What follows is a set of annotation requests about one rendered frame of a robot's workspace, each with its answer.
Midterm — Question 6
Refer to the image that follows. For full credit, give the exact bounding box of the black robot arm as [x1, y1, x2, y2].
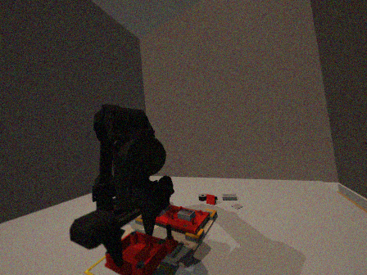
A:
[92, 104, 174, 217]

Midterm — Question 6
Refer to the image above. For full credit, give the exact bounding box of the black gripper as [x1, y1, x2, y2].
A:
[69, 172, 156, 267]

